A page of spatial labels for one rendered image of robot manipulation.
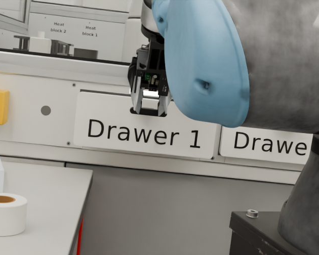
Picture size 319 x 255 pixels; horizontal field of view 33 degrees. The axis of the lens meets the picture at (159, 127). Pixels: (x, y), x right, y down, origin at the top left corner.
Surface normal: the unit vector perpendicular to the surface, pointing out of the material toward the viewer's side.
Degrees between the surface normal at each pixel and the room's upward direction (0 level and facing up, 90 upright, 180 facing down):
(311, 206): 73
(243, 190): 90
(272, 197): 90
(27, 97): 90
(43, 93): 90
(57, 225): 0
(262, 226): 3
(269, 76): 98
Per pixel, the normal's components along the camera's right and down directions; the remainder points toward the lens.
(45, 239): 0.11, -0.99
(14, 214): 0.69, 0.16
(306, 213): -0.79, -0.33
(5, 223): 0.47, 0.15
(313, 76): 0.18, 0.28
